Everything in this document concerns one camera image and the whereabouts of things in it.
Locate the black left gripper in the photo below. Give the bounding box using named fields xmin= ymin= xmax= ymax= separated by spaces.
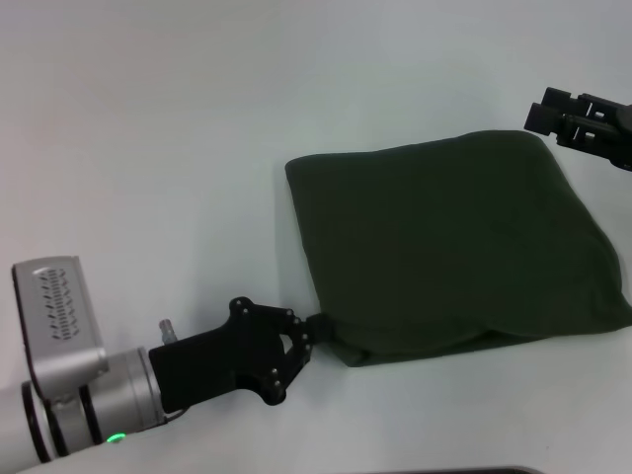
xmin=147 ymin=295 xmax=334 ymax=415

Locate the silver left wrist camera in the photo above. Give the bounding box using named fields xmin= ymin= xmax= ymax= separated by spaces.
xmin=11 ymin=255 xmax=111 ymax=402

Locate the dark green printed T-shirt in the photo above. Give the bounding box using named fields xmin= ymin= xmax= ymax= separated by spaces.
xmin=284 ymin=129 xmax=632 ymax=369

